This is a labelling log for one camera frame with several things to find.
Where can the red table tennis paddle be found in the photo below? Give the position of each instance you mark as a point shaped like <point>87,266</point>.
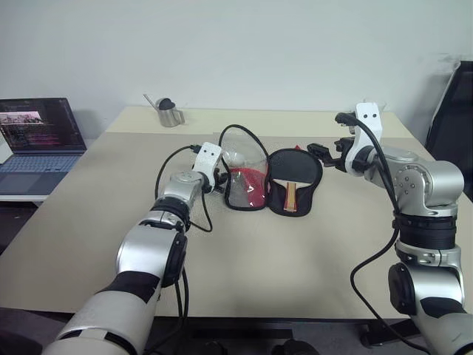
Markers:
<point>255,186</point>

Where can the black table tennis paddle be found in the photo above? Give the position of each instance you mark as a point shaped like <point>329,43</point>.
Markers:
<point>292,168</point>

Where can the black item in pitcher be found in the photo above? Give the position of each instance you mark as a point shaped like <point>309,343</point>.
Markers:
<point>165,104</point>

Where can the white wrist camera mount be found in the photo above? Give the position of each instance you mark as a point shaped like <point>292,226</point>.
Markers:
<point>207,157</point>
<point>366,114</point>

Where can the black chair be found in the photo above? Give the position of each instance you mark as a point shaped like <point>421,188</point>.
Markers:
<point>452,122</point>

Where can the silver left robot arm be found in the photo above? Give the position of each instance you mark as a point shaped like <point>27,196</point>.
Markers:
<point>148,240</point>

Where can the white side table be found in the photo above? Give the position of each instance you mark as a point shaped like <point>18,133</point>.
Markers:
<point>22,199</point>

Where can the black paddle case clear lid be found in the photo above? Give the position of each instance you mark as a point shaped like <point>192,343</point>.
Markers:
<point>275,199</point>

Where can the thin metal rod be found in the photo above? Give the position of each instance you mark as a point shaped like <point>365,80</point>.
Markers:
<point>149,100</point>

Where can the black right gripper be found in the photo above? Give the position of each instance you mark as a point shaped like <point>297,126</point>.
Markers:
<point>343,146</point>

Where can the stainless steel pitcher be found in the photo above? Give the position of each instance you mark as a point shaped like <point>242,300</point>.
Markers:
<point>170,116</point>

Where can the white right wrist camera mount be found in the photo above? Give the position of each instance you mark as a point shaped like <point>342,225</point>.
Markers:
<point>366,114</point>

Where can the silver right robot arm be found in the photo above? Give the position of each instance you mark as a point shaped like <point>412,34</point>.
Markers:
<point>436,177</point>

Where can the open blue laptop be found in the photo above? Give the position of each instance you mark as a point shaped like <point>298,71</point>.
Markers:
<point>37,125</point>

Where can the dark rounded shape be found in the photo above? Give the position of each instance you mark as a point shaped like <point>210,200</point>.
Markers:
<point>293,348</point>

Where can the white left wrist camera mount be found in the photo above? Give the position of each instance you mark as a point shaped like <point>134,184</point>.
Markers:
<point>207,157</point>

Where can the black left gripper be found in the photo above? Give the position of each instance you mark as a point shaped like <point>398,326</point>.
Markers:
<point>220,180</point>

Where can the black table frame bar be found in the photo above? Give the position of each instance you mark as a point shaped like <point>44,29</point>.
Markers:
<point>258,329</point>

